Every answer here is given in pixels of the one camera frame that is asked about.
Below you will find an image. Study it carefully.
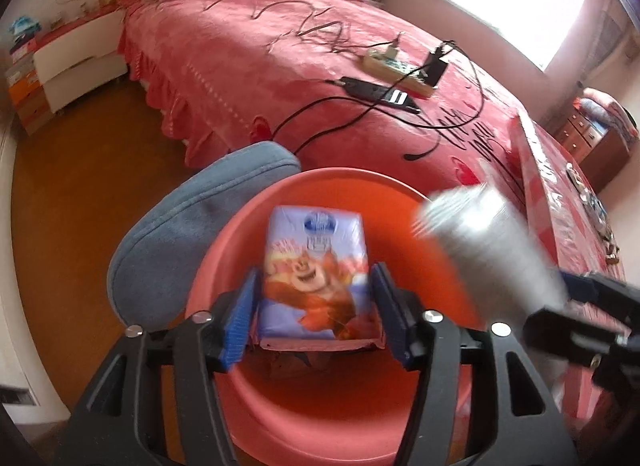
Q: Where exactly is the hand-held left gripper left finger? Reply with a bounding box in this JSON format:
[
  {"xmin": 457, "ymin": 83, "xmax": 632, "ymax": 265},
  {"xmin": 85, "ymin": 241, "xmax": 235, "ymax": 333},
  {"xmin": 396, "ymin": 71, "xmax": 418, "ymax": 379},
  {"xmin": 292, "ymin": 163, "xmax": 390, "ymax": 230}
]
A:
[{"xmin": 52, "ymin": 268, "xmax": 263, "ymax": 466}]

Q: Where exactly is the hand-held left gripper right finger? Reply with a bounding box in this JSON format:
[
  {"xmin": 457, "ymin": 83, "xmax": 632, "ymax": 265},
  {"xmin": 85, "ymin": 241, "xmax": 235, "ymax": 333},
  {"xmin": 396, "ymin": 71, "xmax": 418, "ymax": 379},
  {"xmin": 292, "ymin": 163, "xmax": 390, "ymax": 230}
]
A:
[{"xmin": 370, "ymin": 262, "xmax": 583, "ymax": 466}]

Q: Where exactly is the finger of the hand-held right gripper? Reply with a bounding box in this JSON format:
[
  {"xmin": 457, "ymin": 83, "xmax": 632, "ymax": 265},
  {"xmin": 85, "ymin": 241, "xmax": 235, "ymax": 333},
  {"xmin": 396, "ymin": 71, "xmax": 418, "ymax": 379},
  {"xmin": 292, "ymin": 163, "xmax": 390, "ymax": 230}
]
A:
[
  {"xmin": 562, "ymin": 270, "xmax": 640, "ymax": 327},
  {"xmin": 524, "ymin": 307, "xmax": 628, "ymax": 369}
]

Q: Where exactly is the small cartoon printed packet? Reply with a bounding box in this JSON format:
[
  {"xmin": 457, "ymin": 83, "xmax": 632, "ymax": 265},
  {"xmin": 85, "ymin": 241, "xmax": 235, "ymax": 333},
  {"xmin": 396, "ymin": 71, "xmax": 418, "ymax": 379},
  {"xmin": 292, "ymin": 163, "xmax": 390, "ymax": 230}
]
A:
[{"xmin": 587, "ymin": 193, "xmax": 617, "ymax": 244}]

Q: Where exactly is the blue cartoon tissue packet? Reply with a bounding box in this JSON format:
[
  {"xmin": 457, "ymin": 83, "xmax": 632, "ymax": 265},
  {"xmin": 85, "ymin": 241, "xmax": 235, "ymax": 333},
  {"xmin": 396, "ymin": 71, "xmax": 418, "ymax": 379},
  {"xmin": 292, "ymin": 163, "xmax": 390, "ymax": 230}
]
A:
[{"xmin": 255, "ymin": 205, "xmax": 386, "ymax": 352}]

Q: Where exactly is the white silver pouch bag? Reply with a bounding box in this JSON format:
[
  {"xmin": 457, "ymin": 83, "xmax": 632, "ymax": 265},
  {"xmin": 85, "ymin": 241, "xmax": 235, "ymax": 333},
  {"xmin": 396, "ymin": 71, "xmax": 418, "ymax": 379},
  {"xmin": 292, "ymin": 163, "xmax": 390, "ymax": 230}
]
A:
[{"xmin": 411, "ymin": 185, "xmax": 571, "ymax": 327}]

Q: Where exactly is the orange plastic basin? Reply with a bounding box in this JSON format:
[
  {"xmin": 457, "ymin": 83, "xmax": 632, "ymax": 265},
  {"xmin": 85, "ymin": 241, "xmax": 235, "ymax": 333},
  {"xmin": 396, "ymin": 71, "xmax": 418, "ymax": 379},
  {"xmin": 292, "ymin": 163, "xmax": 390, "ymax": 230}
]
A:
[{"xmin": 184, "ymin": 168, "xmax": 481, "ymax": 466}]

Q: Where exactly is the blue stool cushion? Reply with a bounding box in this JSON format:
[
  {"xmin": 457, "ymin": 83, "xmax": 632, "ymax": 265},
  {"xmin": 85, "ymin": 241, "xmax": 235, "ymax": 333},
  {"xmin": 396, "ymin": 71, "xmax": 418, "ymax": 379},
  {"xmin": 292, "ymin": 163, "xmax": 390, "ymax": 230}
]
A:
[{"xmin": 107, "ymin": 141, "xmax": 303, "ymax": 334}]

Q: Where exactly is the brown wooden cabinet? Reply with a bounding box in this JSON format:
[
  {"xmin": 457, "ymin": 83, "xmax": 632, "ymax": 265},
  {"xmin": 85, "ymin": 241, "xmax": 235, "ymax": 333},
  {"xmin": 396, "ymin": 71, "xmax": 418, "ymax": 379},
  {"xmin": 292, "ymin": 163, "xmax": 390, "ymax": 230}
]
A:
[{"xmin": 552, "ymin": 108, "xmax": 631, "ymax": 191}]

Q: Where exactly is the stack of folded blankets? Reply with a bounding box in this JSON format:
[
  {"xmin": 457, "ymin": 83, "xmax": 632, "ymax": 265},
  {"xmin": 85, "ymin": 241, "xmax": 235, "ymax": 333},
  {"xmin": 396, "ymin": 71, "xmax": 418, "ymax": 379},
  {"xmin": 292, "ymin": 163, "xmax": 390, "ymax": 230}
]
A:
[{"xmin": 572, "ymin": 87, "xmax": 640, "ymax": 141}]

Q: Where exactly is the black phone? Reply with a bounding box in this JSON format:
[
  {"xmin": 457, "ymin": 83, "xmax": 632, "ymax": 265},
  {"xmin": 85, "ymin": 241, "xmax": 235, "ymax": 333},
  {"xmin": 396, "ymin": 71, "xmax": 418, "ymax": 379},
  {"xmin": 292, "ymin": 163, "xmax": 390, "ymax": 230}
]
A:
[{"xmin": 340, "ymin": 76, "xmax": 421, "ymax": 114}]

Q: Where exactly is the beige power strip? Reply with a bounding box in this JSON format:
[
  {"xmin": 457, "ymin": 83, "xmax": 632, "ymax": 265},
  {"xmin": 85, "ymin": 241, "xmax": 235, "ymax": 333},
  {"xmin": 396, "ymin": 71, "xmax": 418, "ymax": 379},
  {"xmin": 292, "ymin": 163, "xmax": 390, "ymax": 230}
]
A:
[{"xmin": 362, "ymin": 46, "xmax": 433, "ymax": 97}]

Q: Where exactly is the black charger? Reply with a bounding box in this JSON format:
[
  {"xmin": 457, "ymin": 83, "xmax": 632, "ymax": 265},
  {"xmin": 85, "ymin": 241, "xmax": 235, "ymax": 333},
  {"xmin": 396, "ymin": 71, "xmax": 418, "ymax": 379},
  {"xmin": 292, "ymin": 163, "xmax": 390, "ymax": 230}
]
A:
[{"xmin": 422, "ymin": 43, "xmax": 448, "ymax": 89}]

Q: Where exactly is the pink bed blanket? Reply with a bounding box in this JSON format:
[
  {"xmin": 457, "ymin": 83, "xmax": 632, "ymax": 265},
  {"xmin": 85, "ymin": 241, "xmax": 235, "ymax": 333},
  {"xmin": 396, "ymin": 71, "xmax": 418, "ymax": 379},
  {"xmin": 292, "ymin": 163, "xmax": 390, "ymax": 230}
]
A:
[{"xmin": 117, "ymin": 0, "xmax": 591, "ymax": 227}]

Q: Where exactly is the window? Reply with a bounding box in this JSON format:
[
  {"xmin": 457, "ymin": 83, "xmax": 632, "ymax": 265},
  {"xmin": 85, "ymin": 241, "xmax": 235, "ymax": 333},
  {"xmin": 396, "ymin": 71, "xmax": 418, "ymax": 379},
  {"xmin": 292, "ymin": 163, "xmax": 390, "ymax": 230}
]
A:
[{"xmin": 435, "ymin": 0, "xmax": 588, "ymax": 71}]

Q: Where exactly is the white drawer cabinet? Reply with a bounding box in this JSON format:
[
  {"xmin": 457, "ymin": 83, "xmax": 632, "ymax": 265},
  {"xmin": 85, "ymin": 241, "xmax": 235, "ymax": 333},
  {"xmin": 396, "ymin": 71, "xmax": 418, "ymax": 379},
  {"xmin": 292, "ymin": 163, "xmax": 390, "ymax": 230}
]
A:
[{"xmin": 32, "ymin": 28, "xmax": 128, "ymax": 114}]

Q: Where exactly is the stack of boxes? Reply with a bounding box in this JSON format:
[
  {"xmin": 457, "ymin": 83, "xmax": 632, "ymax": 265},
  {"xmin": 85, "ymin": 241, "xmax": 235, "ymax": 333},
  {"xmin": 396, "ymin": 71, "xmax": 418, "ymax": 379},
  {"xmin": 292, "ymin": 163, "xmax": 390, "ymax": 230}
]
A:
[{"xmin": 4, "ymin": 16, "xmax": 51, "ymax": 134}]

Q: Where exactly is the black cable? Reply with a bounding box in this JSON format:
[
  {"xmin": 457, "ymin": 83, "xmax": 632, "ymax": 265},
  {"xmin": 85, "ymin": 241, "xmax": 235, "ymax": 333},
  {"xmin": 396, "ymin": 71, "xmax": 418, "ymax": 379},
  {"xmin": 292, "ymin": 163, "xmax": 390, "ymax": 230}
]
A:
[{"xmin": 270, "ymin": 40, "xmax": 486, "ymax": 161}]

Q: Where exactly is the thin white cable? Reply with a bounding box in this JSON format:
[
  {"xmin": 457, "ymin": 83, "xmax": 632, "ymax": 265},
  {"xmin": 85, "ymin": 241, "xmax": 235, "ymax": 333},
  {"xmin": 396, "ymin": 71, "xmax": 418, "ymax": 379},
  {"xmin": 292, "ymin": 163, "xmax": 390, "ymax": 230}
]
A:
[{"xmin": 205, "ymin": 0, "xmax": 351, "ymax": 54}]

